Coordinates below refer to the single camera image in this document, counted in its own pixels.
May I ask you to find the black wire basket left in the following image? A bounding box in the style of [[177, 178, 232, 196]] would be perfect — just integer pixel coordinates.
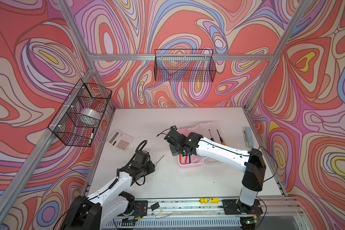
[[48, 80, 112, 147]]

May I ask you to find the yellow label tag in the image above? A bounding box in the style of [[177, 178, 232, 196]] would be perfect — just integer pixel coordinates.
[[200, 197, 219, 204]]

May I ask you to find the pink calculator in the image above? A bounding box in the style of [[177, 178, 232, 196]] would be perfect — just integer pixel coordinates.
[[107, 130, 134, 151]]

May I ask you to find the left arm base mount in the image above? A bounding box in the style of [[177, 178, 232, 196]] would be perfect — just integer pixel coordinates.
[[118, 200, 148, 218]]

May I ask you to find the aluminium front rail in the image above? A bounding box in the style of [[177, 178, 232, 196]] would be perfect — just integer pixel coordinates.
[[143, 196, 305, 219]]

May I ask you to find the black wire basket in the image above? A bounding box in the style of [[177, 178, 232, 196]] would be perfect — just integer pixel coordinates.
[[48, 80, 112, 147], [154, 48, 217, 82]]

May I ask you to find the pink plastic tool box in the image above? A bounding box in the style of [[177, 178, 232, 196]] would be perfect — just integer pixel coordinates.
[[170, 121, 220, 169]]

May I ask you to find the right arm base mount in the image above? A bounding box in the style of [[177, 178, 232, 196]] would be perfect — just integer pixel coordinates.
[[221, 199, 263, 216]]

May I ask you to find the blue grey stapler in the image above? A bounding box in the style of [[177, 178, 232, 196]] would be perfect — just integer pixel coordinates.
[[243, 127, 254, 148]]

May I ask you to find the black marker in basket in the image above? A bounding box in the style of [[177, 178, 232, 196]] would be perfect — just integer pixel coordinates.
[[88, 128, 95, 146]]

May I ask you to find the silver tape roll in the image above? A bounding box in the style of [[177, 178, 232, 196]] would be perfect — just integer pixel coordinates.
[[80, 108, 101, 120]]

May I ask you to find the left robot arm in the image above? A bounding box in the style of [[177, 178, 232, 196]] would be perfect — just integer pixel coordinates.
[[60, 140, 155, 230]]

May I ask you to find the black wire basket back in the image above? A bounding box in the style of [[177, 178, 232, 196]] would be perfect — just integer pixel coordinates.
[[154, 48, 217, 82]]

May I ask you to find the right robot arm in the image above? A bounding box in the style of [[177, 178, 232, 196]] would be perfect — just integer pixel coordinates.
[[164, 126, 266, 208]]

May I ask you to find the yellow handle screwdriver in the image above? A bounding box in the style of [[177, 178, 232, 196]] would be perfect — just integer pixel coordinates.
[[217, 129, 226, 146]]

